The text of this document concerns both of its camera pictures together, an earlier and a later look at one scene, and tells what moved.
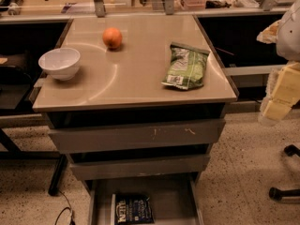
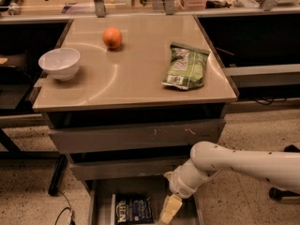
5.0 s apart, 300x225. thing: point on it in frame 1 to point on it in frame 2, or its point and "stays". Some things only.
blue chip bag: (133, 209) stays
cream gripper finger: (286, 93) to (172, 206)
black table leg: (53, 189) stays
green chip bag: (186, 67) stays
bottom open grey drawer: (176, 199) stays
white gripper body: (290, 37) to (182, 187)
